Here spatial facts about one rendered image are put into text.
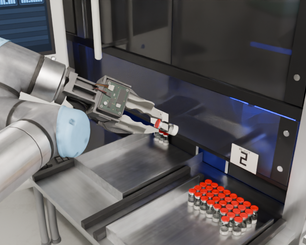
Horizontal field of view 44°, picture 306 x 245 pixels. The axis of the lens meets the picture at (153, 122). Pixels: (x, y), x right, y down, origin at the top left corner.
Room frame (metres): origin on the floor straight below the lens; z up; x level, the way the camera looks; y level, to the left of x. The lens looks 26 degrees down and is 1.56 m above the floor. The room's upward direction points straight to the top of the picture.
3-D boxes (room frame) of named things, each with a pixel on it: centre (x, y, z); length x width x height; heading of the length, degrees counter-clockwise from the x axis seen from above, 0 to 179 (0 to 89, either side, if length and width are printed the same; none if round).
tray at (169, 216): (0.74, -0.10, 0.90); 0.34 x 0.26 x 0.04; 131
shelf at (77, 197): (0.90, -0.02, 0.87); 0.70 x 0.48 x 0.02; 42
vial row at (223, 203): (0.81, -0.18, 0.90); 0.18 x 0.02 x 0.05; 41
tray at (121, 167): (1.07, 0.05, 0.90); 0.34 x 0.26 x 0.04; 132
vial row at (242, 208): (0.83, -0.20, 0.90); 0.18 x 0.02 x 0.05; 41
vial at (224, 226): (0.74, -0.18, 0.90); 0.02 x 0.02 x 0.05
